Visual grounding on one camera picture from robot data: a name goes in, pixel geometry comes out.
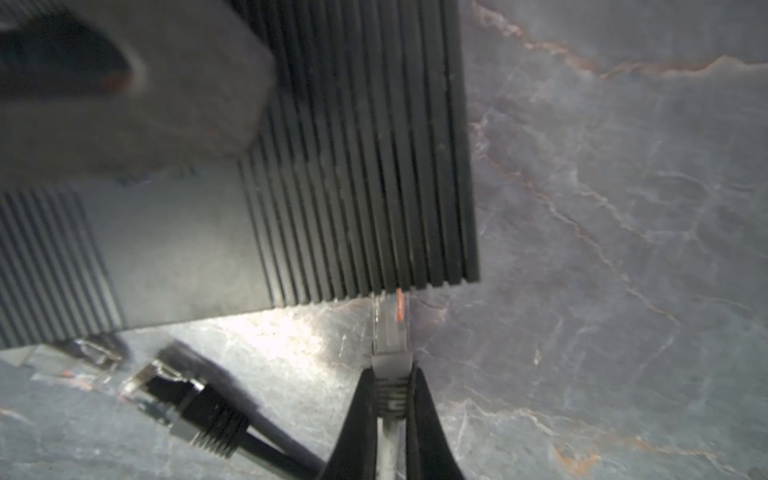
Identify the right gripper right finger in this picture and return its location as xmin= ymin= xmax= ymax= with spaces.
xmin=405 ymin=366 xmax=465 ymax=480

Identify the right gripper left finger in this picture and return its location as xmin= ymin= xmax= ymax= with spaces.
xmin=318 ymin=368 xmax=378 ymax=480

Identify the grey ethernet cable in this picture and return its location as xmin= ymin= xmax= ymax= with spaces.
xmin=369 ymin=287 xmax=415 ymax=480
xmin=53 ymin=337 xmax=127 ymax=373

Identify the black ethernet cable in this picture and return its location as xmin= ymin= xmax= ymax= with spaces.
xmin=119 ymin=341 xmax=328 ymax=480

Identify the small black network switch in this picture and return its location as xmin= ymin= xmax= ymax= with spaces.
xmin=1 ymin=1 xmax=479 ymax=348

